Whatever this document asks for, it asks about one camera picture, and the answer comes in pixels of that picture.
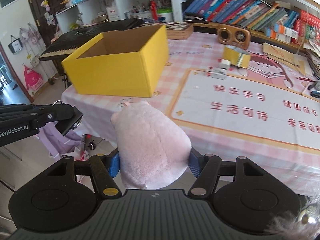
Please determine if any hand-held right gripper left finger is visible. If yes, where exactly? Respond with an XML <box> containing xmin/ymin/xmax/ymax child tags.
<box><xmin>40</xmin><ymin>154</ymin><xmax>123</xmax><ymax>198</ymax></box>

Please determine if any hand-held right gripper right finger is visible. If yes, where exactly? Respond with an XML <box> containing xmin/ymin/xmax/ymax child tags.
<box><xmin>187</xmin><ymin>148</ymin><xmax>272</xmax><ymax>198</ymax></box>

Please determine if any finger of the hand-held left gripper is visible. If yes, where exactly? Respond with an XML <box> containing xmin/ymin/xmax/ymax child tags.
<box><xmin>0</xmin><ymin>100</ymin><xmax>84</xmax><ymax>137</ymax></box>

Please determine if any pink plush pig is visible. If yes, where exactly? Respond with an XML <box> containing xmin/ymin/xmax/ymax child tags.
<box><xmin>110</xmin><ymin>100</ymin><xmax>192</xmax><ymax>190</ymax></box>

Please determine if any yellow cardboard box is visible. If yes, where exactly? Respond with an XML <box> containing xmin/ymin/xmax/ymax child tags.
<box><xmin>61</xmin><ymin>24</ymin><xmax>170</xmax><ymax>98</ymax></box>

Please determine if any white charger plug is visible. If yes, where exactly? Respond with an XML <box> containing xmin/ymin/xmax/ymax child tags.
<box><xmin>217</xmin><ymin>59</ymin><xmax>231</xmax><ymax>71</ymax></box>

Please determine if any yellow tape roll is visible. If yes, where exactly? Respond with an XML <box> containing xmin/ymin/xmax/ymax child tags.
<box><xmin>222</xmin><ymin>45</ymin><xmax>251</xmax><ymax>68</ymax></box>

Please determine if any small dark grey device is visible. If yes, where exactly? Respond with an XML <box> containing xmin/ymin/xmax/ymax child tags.
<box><xmin>309</xmin><ymin>82</ymin><xmax>320</xmax><ymax>97</ymax></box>

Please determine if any desktop with pink checkered tablecloth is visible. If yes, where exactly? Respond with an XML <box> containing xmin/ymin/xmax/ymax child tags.
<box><xmin>61</xmin><ymin>31</ymin><xmax>320</xmax><ymax>197</ymax></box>

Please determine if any pink purple backpack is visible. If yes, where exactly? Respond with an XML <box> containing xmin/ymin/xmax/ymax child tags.
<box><xmin>35</xmin><ymin>124</ymin><xmax>87</xmax><ymax>160</ymax></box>

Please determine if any pink hanging school bag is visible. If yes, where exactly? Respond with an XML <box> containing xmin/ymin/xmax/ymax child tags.
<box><xmin>24</xmin><ymin>65</ymin><xmax>43</xmax><ymax>92</ymax></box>

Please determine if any black electronic keyboard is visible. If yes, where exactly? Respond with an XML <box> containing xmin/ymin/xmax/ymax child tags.
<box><xmin>39</xmin><ymin>18</ymin><xmax>144</xmax><ymax>62</ymax></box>

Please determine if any black white tote bag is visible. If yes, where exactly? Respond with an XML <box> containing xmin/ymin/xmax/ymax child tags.
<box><xmin>8</xmin><ymin>35</ymin><xmax>23</xmax><ymax>55</ymax></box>

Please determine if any clear pink hanging bag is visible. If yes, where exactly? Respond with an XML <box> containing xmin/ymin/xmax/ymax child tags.
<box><xmin>19</xmin><ymin>23</ymin><xmax>38</xmax><ymax>46</ymax></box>

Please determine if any small white red box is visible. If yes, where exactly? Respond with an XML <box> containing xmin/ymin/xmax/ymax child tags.
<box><xmin>205</xmin><ymin>67</ymin><xmax>227</xmax><ymax>80</ymax></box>

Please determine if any white box with red label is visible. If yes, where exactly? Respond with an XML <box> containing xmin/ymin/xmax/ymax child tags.
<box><xmin>106</xmin><ymin>6</ymin><xmax>122</xmax><ymax>22</ymax></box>

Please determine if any white pen holder with pens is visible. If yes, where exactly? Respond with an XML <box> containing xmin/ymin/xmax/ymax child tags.
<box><xmin>131</xmin><ymin>1</ymin><xmax>150</xmax><ymax>19</ymax></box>

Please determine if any wooden retro radio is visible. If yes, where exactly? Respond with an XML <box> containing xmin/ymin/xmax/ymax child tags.
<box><xmin>216</xmin><ymin>23</ymin><xmax>251</xmax><ymax>50</ymax></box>

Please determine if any wooden chessboard box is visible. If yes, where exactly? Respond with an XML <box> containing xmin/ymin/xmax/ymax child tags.
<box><xmin>165</xmin><ymin>22</ymin><xmax>194</xmax><ymax>40</ymax></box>

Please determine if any brown paper envelope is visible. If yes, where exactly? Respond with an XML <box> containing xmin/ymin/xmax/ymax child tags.
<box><xmin>262</xmin><ymin>42</ymin><xmax>310</xmax><ymax>75</ymax></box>

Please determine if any white jar with green lid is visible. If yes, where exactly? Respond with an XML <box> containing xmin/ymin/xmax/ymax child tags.
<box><xmin>157</xmin><ymin>8</ymin><xmax>173</xmax><ymax>23</ymax></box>

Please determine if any wooden bookshelf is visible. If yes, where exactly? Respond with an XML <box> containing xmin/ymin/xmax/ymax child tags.
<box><xmin>184</xmin><ymin>0</ymin><xmax>320</xmax><ymax>53</ymax></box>

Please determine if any blue orange small carton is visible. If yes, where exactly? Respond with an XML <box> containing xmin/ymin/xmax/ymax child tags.
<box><xmin>265</xmin><ymin>28</ymin><xmax>292</xmax><ymax>44</ymax></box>

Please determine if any stack of papers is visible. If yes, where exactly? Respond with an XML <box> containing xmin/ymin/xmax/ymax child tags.
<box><xmin>302</xmin><ymin>39</ymin><xmax>320</xmax><ymax>80</ymax></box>

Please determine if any row of colourful slanted books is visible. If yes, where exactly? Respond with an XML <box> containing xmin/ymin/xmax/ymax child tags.
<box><xmin>184</xmin><ymin>0</ymin><xmax>320</xmax><ymax>46</ymax></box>

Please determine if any white orange small carton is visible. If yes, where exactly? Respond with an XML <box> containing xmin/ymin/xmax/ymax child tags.
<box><xmin>274</xmin><ymin>22</ymin><xmax>300</xmax><ymax>38</ymax></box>

